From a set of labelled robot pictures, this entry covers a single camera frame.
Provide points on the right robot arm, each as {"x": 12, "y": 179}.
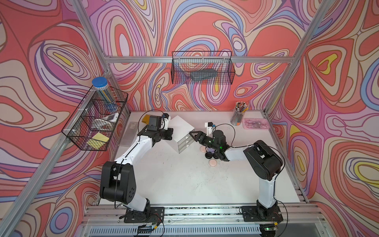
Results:
{"x": 265, "y": 163}

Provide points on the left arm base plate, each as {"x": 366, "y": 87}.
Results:
{"x": 152, "y": 215}

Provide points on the blue lid pencil jar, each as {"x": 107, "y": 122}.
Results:
{"x": 105, "y": 93}

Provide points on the black wire basket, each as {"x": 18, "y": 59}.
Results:
{"x": 87, "y": 120}
{"x": 185, "y": 62}

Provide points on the pink earphone case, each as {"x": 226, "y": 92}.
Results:
{"x": 203, "y": 149}
{"x": 213, "y": 163}

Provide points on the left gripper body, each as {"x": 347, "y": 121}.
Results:
{"x": 164, "y": 134}

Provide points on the yellow box on black disc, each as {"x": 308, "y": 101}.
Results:
{"x": 145, "y": 119}

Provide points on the white item in left basket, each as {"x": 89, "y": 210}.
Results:
{"x": 111, "y": 118}

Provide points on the white drawer cabinet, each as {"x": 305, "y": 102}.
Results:
{"x": 181, "y": 138}

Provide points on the black wire basket back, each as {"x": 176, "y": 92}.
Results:
{"x": 185, "y": 62}

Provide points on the mesh pen holder cup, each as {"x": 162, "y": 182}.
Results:
{"x": 239, "y": 111}

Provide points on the clear plastic box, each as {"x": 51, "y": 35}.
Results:
{"x": 129, "y": 134}

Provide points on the pink earphone case left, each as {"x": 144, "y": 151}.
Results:
{"x": 203, "y": 149}

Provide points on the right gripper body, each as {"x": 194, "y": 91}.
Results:
{"x": 208, "y": 142}

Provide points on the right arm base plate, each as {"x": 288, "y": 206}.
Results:
{"x": 261, "y": 214}

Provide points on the black earphone case left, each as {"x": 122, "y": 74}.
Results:
{"x": 209, "y": 155}

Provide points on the yellow sticky notes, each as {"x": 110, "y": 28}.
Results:
{"x": 98, "y": 141}

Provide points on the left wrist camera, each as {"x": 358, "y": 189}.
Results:
{"x": 157, "y": 123}

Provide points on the pink earphone case front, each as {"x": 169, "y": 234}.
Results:
{"x": 213, "y": 163}

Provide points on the pink transparent pencil case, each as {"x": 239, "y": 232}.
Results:
{"x": 254, "y": 123}

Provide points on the dark object in back basket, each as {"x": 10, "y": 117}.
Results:
{"x": 203, "y": 75}

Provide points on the black wire basket left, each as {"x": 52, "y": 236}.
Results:
{"x": 87, "y": 120}

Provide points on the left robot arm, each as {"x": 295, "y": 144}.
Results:
{"x": 118, "y": 182}

